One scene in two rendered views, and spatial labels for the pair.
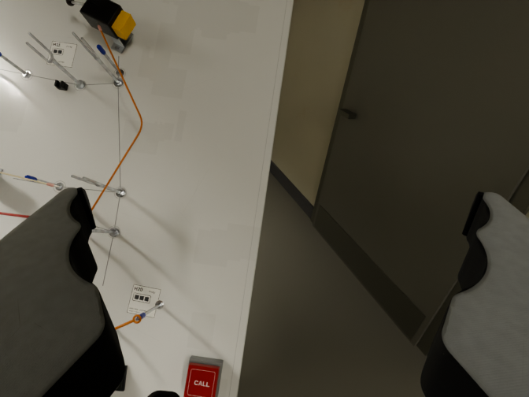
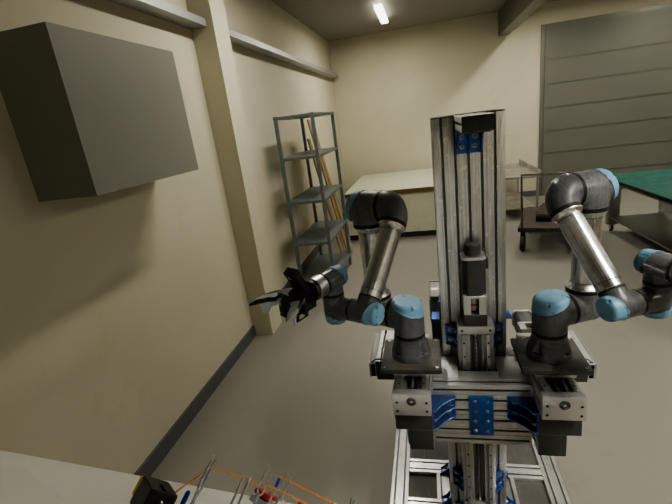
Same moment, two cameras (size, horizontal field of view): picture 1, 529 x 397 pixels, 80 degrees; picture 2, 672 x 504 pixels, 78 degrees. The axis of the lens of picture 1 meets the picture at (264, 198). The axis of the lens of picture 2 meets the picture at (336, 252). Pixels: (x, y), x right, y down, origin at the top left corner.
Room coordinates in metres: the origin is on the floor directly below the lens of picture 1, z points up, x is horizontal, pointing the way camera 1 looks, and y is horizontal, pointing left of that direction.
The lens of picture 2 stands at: (0.77, 0.87, 2.06)
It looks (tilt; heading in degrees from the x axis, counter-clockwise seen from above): 17 degrees down; 221
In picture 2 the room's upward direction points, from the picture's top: 8 degrees counter-clockwise
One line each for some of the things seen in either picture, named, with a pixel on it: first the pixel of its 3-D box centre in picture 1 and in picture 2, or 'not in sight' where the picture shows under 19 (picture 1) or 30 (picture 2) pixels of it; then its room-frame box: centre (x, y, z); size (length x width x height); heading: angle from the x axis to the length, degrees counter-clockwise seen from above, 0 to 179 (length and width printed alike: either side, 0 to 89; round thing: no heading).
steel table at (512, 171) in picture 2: not in sight; (511, 187); (-7.50, -1.68, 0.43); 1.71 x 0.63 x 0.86; 28
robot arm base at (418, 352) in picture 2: not in sight; (410, 342); (-0.46, 0.11, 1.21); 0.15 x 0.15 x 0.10
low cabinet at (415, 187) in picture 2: not in sight; (402, 200); (-6.24, -3.38, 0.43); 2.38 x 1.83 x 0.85; 28
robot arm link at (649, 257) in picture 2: not in sight; (659, 265); (-0.64, 0.84, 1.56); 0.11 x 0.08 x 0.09; 53
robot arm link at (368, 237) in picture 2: not in sight; (373, 260); (-0.46, -0.03, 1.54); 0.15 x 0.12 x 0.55; 92
